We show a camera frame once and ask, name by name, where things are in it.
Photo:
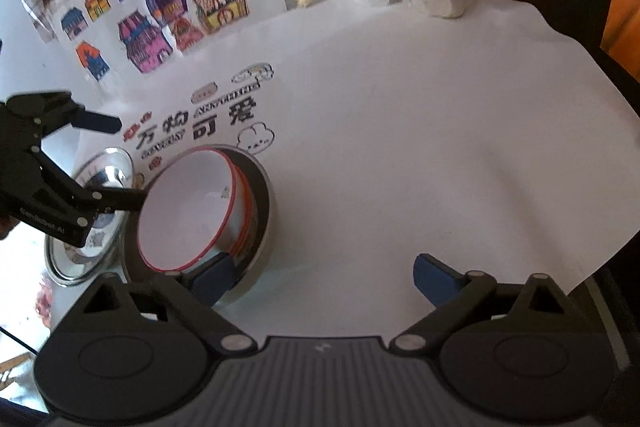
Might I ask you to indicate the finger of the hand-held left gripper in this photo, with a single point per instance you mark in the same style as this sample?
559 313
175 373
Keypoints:
100 122
120 199

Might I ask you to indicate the white bowl with red rim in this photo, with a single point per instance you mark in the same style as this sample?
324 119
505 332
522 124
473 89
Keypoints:
185 207

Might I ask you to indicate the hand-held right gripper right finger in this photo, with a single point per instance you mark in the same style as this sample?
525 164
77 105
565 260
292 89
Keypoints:
435 282

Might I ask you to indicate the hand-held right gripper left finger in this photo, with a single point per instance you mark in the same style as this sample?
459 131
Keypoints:
215 279

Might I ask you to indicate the orange object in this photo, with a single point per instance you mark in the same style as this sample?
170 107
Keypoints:
625 32

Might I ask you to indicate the stainless steel plate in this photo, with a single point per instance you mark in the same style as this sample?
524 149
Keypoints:
111 167

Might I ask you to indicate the white printed table sheet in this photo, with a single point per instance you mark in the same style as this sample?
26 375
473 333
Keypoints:
400 132

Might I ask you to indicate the stainless steel bowl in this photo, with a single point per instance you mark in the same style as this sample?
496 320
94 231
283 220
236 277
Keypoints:
263 207

